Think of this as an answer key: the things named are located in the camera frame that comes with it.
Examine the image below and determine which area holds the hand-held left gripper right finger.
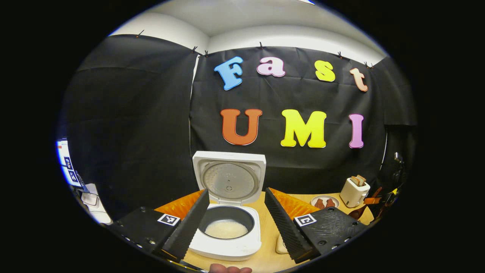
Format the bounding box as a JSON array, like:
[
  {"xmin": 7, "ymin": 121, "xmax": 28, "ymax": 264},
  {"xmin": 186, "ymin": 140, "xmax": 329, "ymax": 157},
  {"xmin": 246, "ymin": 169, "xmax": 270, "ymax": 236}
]
[{"xmin": 264, "ymin": 188, "xmax": 370, "ymax": 265}]

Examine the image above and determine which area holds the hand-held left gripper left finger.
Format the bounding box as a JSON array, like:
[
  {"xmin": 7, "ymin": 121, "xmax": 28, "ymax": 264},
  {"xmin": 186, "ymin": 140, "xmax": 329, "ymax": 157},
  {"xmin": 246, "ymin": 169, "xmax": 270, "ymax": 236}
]
[{"xmin": 110, "ymin": 189, "xmax": 211, "ymax": 262}]

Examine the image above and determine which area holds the white rice cooker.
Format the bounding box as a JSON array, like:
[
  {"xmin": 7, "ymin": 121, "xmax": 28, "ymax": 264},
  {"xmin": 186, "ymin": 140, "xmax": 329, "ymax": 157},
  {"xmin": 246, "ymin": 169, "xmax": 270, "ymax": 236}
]
[{"xmin": 188, "ymin": 151, "xmax": 267, "ymax": 261}]

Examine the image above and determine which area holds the white toaster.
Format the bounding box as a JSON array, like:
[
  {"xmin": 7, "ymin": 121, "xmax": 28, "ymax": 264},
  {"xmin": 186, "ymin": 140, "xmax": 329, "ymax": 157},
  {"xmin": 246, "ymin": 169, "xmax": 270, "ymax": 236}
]
[{"xmin": 339, "ymin": 177, "xmax": 371, "ymax": 208}]

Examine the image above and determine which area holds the white round plate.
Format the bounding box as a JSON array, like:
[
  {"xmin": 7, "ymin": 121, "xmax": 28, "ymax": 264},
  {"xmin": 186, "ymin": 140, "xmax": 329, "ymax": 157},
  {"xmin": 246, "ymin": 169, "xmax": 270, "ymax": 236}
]
[{"xmin": 311, "ymin": 195, "xmax": 340, "ymax": 210}]

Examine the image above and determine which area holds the white side table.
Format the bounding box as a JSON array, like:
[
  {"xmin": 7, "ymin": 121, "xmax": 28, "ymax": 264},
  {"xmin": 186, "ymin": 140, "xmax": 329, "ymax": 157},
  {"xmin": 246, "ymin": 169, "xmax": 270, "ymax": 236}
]
[{"xmin": 78, "ymin": 183, "xmax": 113, "ymax": 225}]

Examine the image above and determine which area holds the white tray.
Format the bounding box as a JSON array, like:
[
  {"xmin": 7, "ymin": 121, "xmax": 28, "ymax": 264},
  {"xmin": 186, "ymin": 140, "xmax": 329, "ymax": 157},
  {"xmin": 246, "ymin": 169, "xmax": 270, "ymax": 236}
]
[{"xmin": 81, "ymin": 191, "xmax": 100, "ymax": 207}]

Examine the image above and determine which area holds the black backdrop cloth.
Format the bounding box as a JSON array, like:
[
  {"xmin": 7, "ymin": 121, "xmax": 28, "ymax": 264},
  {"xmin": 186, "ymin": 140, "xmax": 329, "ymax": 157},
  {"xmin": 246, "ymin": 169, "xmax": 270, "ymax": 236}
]
[{"xmin": 61, "ymin": 34, "xmax": 417, "ymax": 220}]

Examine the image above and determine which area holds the computer monitor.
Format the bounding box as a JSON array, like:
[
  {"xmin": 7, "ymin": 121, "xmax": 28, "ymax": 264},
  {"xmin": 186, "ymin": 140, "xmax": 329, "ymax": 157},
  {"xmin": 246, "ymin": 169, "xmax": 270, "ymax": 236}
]
[{"xmin": 57, "ymin": 138, "xmax": 82, "ymax": 187}]

